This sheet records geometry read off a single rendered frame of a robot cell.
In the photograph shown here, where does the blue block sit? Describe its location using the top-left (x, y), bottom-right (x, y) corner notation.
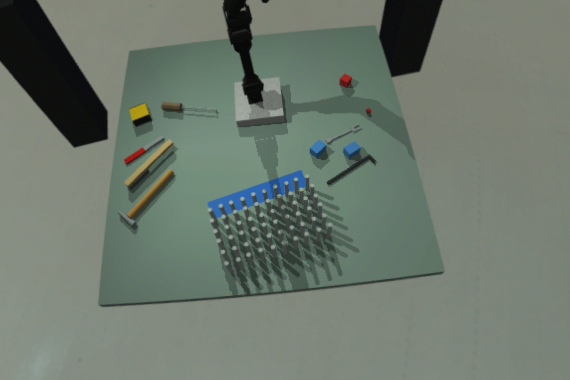
top-left (343, 141), bottom-right (360, 159)
top-left (310, 139), bottom-right (326, 158)

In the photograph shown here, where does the red cube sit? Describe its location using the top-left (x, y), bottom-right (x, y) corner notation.
top-left (339, 73), bottom-right (352, 88)

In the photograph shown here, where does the blue tape strip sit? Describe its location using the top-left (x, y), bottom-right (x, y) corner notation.
top-left (208, 170), bottom-right (305, 219)

